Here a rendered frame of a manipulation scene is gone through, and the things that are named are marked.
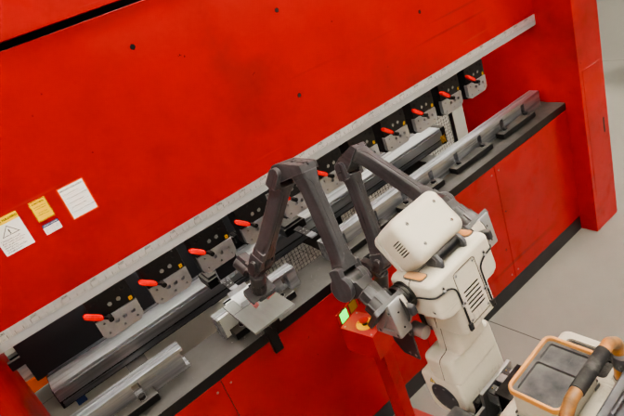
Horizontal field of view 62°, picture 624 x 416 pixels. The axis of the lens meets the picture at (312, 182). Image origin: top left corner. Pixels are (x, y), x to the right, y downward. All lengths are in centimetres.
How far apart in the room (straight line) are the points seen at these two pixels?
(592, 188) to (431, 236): 217
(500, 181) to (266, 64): 148
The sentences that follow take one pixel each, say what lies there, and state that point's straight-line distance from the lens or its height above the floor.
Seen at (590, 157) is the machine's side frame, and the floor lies 52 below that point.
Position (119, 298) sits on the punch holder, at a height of 129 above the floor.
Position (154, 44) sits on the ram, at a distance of 184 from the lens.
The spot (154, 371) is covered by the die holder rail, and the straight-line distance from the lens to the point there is 211.
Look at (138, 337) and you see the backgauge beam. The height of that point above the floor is 96.
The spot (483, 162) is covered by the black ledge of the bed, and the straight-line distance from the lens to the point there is 280.
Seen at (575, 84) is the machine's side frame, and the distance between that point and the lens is 328.
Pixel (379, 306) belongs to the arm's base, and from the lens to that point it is 147.
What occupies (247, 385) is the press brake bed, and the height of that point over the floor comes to 73.
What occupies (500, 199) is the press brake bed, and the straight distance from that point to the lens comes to 295.
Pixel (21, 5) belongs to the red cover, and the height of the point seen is 223.
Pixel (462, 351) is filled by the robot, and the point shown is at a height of 92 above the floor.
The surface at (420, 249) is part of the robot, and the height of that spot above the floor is 131.
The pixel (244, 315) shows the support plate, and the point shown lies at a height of 100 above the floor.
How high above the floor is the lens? 213
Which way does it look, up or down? 23 degrees down
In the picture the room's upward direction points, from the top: 20 degrees counter-clockwise
